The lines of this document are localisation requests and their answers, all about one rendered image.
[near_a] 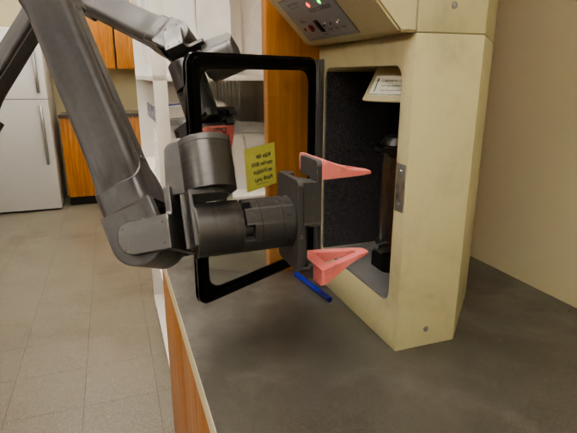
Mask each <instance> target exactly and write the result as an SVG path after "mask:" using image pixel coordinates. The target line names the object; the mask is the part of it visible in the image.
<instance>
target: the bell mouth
mask: <svg viewBox="0 0 577 433"><path fill-rule="evenodd" d="M401 85H402V75H401V71H400V69H399V68H398V66H388V67H378V68H377V70H376V71H375V73H374V76H373V78H372V80H371V82H370V84H369V86H368V88H367V91H366V93H365V94H364V96H363V98H362V99H363V100H364V101H373V102H391V103H400V99H401Z"/></svg>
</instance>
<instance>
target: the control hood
mask: <svg viewBox="0 0 577 433"><path fill-rule="evenodd" d="M269 1H270V2H271V3H272V4H273V6H274V7H275V8H276V9H277V11H278V12H279V13H280V14H281V15H282V17H283V18H284V19H285V20H286V21H287V22H288V24H289V25H290V26H291V27H292V28H293V29H294V30H295V31H296V32H297V34H298V35H299V36H300V37H301V39H302V40H303V41H304V42H305V43H306V44H307V45H309V46H326V45H331V44H337V43H343V42H350V41H356V40H367V39H373V38H379V37H386V36H392V35H398V34H408V33H414V30H416V15H417V2H418V0H336V2H337V3H338V5H339V6H340V7H341V8H342V10H343V11H344V13H345V14H346V15H347V16H348V18H349V19H350V20H351V21H352V22H353V24H354V25H355V26H356V28H357V29H358V30H359V33H355V34H346V35H341V36H336V37H331V38H326V39H321V40H312V41H310V40H309V39H308V38H307V37H306V36H305V34H304V33H303V32H302V31H301V30H300V29H299V28H298V27H297V26H296V24H295V23H294V22H293V21H292V20H291V18H290V17H289V16H288V15H287V13H286V12H285V11H284V10H283V9H282V7H281V6H280V5H279V4H278V3H279V2H281V1H283V0H269Z"/></svg>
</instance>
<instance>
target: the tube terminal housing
mask: <svg viewBox="0 0 577 433"><path fill-rule="evenodd" d="M497 6H498V0H418V2H417V15H416V30H414V33H408V34H398V35H392V36H386V37H379V38H373V39H367V40H356V41H350V42H343V43H337V44H331V45H326V46H320V47H319V59H324V60H325V70H324V114H323V158H322V159H324V147H325V77H326V73H327V72H375V71H376V70H377V68H378V67H388V66H398V68H399V69H400V71H401V75H402V85H401V99H400V113H399V127H398V153H397V163H400V164H404V165H406V169H405V182H404V206H403V213H401V212H399V211H397V210H394V208H393V222H392V249H391V263H390V277H389V290H388V296H387V298H385V299H384V298H382V297H380V296H379V295H378V294H377V293H375V292H374V291H373V290H371V289H370V288H369V287H368V286H366V285H365V284H364V283H363V282H362V281H361V280H360V279H358V278H357V277H356V276H354V275H353V274H352V273H351V272H349V271H348V270H347V269H344V270H343V271H342V272H340V273H339V274H338V275H337V276H336V277H335V278H333V279H332V280H331V281H330V282H329V283H328V284H327V285H326V286H327V287H328V288H329V289H330V290H331V291H332V292H333V293H334V294H335V295H336V296H337V297H338V298H339V299H340V300H342V301H343V302H344V303H345V304H346V305H347V306H348V307H349V308H350V309H351V310H352V311H353V312H354V313H355V314H356V315H357V316H358V317H359V318H361V319H362V320H363V321H364V322H365V323H366V324H367V325H368V326H369V327H370V328H371V329H372V330H373V331H374V332H375V333H376V334H377V335H379V336H380V337H381V338H382V339H383V340H384V341H385V342H386V343H387V344H388V345H389V346H390V347H391V348H392V349H393V350H394V351H401V350H405V349H409V348H413V347H417V346H422V345H429V344H433V343H438V342H441V341H446V340H450V339H453V336H454V333H455V330H456V326H457V324H458V320H459V315H460V311H461V308H462V305H463V301H464V298H465V292H466V285H467V277H468V269H469V261H470V253H471V238H472V230H473V223H474V215H475V207H476V199H477V184H478V176H479V168H480V161H481V153H482V145H483V130H484V122H485V114H486V106H487V99H488V91H489V76H490V68H491V60H492V52H493V42H494V37H495V22H496V14H497Z"/></svg>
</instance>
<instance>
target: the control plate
mask: <svg viewBox="0 0 577 433"><path fill-rule="evenodd" d="M320 1H321V4H320V3H318V2H317V0H283V1H281V2H279V3H278V4H279V5H280V6H281V7H282V9H283V10H284V11H285V12H286V13H287V15H288V16H289V17H290V18H291V20H292V21H293V22H294V23H295V24H296V26H297V27H298V28H299V29H300V30H301V31H302V32H303V33H304V34H305V36H306V37H307V38H308V39H309V40H310V41H312V40H321V39H326V38H331V37H336V36H341V35H346V34H355V33H359V30H358V29H357V28H356V26H355V25H354V24H353V22H352V21H351V20H350V19H349V18H348V16H347V15H346V14H345V13H344V11H343V10H342V8H341V7H340V6H339V5H338V3H337V2H336V0H320ZM306 2H308V3H309V4H310V6H311V8H309V7H307V5H306ZM337 18H339V19H340V20H341V23H340V22H339V23H336V20H337ZM330 19H331V20H333V21H334V25H333V24H331V25H330ZM315 20H317V21H318V22H319V23H320V25H321V26H322V27H323V28H324V30H325V31H326V32H323V33H322V32H321V31H320V30H319V29H318V27H317V26H316V25H315V24H314V22H313V21H315ZM324 21H326V23H327V24H328V26H323V24H324ZM308 25H312V26H313V27H314V29H315V31H314V32H312V31H311V30H310V29H309V28H308ZM303 27H305V28H306V29H307V32H306V31H305V30H304V29H303Z"/></svg>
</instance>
